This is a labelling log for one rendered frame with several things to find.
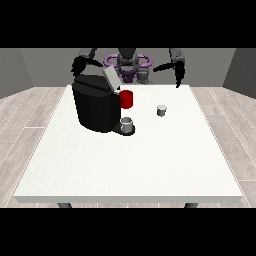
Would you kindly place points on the dark table leg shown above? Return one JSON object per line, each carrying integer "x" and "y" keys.
{"x": 191, "y": 205}
{"x": 64, "y": 205}

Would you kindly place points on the black coffee machine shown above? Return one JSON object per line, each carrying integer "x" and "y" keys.
{"x": 96, "y": 106}

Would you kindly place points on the small grey coffee pod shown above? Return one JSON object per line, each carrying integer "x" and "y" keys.
{"x": 161, "y": 110}

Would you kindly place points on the grey robot trunk purple rings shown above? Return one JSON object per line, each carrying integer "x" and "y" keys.
{"x": 127, "y": 66}

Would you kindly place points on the pale grey machine lid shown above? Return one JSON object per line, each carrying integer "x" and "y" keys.
{"x": 112, "y": 77}

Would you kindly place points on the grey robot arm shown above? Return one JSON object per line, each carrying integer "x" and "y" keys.
{"x": 86, "y": 52}
{"x": 176, "y": 54}

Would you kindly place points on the red pod holder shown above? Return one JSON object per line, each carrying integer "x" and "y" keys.
{"x": 126, "y": 98}

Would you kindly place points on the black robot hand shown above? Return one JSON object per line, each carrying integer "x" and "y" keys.
{"x": 80, "y": 65}
{"x": 178, "y": 68}

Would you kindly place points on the small grey cup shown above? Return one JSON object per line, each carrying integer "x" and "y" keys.
{"x": 126, "y": 124}

